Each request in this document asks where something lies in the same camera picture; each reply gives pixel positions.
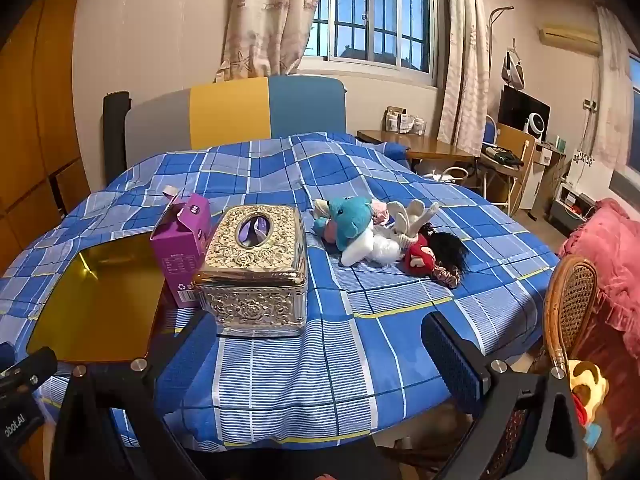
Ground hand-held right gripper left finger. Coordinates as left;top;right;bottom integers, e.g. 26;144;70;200
47;311;221;480

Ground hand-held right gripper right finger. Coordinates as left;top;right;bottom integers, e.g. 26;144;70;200
421;311;593;480

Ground black wig with beads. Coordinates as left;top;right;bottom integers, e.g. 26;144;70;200
425;230;468;288

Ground gold metal tray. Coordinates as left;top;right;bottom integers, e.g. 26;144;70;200
25;237;166;363

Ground beige sock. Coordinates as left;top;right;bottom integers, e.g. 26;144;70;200
387;200;441;241

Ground blue plush elephant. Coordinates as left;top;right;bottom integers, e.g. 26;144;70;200
312;196;376;253

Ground blue plaid bedsheet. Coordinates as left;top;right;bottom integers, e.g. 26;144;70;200
0;132;561;456

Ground purple carton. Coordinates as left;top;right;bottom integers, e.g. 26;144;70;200
150;185;213;308

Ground rattan chair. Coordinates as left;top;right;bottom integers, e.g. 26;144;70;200
542;255;598;371

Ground yellow plastic toy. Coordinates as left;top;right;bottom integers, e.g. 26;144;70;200
567;360;610;411

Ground small storage cabinet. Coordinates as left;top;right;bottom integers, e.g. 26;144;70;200
550;180;596;236

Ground pink ruffled blanket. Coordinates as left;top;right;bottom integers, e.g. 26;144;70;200
557;197;640;331

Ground wooden chair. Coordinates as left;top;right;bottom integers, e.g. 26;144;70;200
482;122;536;216

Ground wooden desk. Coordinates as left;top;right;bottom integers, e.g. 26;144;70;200
357;130;476;166

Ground black bedpost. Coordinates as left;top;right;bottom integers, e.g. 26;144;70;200
102;91;132;188

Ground packets on desk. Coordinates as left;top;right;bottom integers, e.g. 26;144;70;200
385;106;426;136

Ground white round fan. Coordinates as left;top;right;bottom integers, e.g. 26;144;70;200
520;112;546;143

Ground grey yellow blue headboard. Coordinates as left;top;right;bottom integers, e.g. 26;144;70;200
125;75;348;161

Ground wooden wardrobe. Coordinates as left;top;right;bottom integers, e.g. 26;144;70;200
0;0;101;276

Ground black monitor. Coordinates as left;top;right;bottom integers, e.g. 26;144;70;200
500;85;551;131

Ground hanging bag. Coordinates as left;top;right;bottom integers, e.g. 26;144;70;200
502;50;526;88

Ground floral curtain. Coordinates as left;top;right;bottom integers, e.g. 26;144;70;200
215;0;326;83
592;5;636;171
437;0;493;156

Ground side window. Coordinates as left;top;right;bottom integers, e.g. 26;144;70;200
625;55;640;186

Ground air conditioner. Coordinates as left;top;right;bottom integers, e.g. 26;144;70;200
539;22;601;56

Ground barred window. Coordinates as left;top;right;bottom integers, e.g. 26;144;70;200
312;0;438;73

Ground white cable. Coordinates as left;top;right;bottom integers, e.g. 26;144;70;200
425;165;471;186

